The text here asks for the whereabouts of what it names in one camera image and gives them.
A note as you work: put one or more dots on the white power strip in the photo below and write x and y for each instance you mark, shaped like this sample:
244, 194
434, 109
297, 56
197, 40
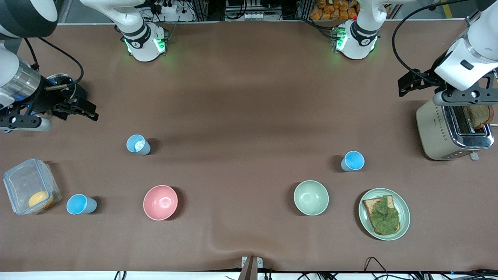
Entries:
171, 8

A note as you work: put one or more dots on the brown toast slice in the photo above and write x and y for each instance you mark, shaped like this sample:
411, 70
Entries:
479, 116

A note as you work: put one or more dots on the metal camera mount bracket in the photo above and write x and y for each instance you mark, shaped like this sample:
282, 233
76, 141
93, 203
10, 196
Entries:
251, 266

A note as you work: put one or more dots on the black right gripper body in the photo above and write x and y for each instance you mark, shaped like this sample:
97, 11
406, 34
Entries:
42, 102

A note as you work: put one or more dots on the green lettuce leaf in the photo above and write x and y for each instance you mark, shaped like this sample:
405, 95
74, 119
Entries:
385, 216

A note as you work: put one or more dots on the pink bowl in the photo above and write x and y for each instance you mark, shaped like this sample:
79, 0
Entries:
160, 202

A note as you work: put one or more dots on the brown table cloth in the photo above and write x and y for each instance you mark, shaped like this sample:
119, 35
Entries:
249, 85

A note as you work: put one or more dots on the white wad inside cup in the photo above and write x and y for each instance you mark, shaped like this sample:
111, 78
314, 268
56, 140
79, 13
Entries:
137, 145

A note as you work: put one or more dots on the clear plastic food container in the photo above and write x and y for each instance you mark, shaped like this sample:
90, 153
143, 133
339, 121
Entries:
21, 181

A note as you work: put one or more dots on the blue plastic cup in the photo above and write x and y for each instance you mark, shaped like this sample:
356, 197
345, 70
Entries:
352, 161
79, 204

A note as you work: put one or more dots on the brown bread slice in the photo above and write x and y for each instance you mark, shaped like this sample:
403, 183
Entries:
369, 205

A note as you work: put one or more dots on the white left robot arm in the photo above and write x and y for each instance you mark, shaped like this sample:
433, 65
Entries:
358, 42

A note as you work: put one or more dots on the bag of orange buns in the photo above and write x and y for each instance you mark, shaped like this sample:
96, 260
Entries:
334, 9

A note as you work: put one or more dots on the black round pot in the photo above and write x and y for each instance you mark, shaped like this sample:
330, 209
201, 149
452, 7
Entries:
79, 93

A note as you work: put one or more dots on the pale green plate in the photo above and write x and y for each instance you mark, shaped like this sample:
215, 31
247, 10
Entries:
404, 212

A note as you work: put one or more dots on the orange round food piece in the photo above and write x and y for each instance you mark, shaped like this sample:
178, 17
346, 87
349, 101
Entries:
41, 199

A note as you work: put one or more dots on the blue cup with white wad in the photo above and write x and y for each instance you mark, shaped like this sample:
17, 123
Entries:
143, 148

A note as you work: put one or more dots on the pale green bowl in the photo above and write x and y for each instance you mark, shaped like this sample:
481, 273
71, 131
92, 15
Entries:
311, 197

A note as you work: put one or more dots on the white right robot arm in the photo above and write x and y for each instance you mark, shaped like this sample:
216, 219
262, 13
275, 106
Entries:
142, 42

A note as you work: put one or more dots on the beige metal toaster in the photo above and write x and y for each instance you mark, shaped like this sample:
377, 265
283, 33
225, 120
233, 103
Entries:
432, 132

